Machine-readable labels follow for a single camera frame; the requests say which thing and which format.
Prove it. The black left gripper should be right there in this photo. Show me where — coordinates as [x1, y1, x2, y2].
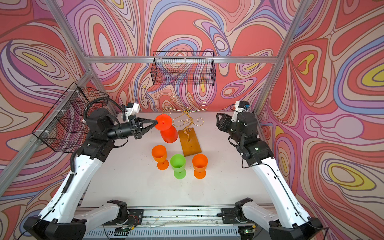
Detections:
[103, 117, 157, 143]

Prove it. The red wine glass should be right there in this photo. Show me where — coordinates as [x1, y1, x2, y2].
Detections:
[155, 114, 178, 143]

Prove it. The orange wine glass front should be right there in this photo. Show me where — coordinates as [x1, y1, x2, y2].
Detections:
[151, 145, 169, 171]

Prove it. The orange wine glass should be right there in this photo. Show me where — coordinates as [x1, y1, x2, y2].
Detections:
[193, 154, 208, 180]
[151, 145, 169, 171]

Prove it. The orange wine glass back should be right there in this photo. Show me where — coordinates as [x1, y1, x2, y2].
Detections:
[193, 154, 208, 180]

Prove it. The green wine glass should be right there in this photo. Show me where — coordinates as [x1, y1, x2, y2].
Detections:
[170, 154, 187, 180]

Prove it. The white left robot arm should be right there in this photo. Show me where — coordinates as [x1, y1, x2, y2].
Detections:
[24, 97, 158, 240]

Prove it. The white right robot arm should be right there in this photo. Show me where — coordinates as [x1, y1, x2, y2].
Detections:
[192, 107, 323, 240]

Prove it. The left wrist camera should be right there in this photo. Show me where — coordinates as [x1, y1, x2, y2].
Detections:
[122, 103, 141, 122]

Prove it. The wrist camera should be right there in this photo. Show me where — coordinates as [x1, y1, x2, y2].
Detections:
[230, 100, 250, 122]
[122, 103, 141, 122]

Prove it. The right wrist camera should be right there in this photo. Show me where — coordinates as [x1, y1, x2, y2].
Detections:
[230, 100, 250, 122]

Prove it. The gold wire glass rack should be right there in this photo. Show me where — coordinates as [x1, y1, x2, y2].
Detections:
[162, 93, 208, 157]

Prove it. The black wire basket back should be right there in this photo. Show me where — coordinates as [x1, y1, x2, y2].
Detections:
[151, 50, 216, 86]

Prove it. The black wire basket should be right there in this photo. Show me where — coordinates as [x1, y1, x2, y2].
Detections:
[151, 50, 216, 86]
[32, 83, 108, 153]

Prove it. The black wire basket left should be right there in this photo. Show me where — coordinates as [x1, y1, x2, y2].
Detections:
[32, 83, 108, 153]

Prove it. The metal base rail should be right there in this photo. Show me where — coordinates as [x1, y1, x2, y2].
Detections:
[84, 205, 271, 240]

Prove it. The aluminium cage frame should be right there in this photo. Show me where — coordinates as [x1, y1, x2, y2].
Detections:
[0, 0, 314, 199]

